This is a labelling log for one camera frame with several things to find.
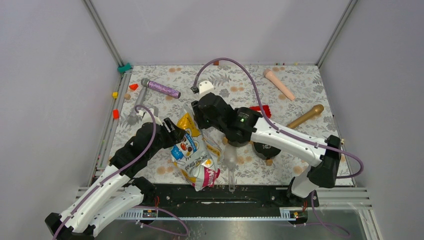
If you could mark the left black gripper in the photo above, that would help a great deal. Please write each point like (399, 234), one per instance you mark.
(178, 132)

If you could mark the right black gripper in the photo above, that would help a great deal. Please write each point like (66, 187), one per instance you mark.
(198, 115)

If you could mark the cat food bag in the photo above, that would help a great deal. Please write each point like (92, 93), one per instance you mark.
(196, 157)

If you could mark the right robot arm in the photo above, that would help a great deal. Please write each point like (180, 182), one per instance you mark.
(243, 125)

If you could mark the floral patterned table mat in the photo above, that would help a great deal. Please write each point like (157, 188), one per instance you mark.
(245, 88)

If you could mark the black bowl paw print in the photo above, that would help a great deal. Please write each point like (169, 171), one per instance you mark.
(237, 143)

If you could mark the grey toy microphone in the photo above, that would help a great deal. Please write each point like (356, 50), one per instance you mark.
(133, 117)

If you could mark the purple glitter toy microphone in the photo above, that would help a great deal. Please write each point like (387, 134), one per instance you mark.
(160, 88)

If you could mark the red plastic box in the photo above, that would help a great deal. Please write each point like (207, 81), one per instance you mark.
(265, 108)

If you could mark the red triangular block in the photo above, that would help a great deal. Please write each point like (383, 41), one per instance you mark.
(133, 87)

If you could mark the pink toy microphone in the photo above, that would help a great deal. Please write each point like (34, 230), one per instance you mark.
(269, 74)

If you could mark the black bowl fish print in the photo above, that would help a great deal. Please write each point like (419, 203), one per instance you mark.
(265, 151)

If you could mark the yellow small block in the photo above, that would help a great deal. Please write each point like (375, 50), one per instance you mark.
(115, 95)

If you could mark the teal plastic block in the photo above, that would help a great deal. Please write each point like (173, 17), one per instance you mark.
(124, 68)

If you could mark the gold toy microphone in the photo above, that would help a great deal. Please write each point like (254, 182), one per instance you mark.
(315, 111)

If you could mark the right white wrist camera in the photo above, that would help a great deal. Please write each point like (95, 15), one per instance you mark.
(203, 88)

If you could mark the red block on rail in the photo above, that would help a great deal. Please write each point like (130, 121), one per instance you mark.
(115, 114)

